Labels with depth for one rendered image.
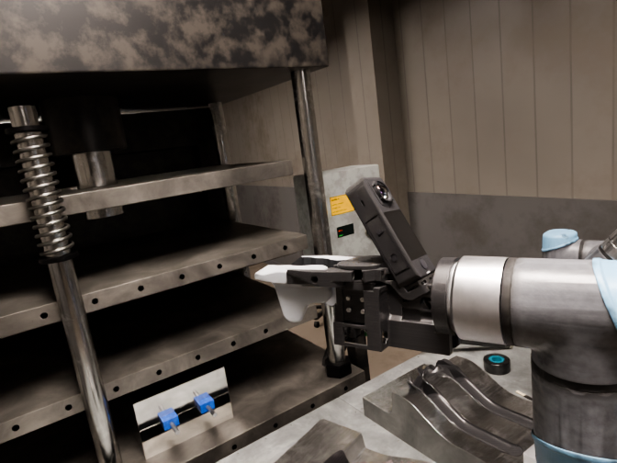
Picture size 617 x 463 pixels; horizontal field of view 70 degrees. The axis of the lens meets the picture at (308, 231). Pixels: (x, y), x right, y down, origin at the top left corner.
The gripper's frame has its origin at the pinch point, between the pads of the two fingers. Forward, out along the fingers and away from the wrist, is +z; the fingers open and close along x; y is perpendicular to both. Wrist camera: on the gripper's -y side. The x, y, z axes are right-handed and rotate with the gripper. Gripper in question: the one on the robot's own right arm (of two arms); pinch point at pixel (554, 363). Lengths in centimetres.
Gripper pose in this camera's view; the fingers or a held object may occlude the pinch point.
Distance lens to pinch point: 135.5
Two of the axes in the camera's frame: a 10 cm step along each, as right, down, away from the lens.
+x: 8.2, -2.2, 5.3
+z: 1.3, 9.7, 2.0
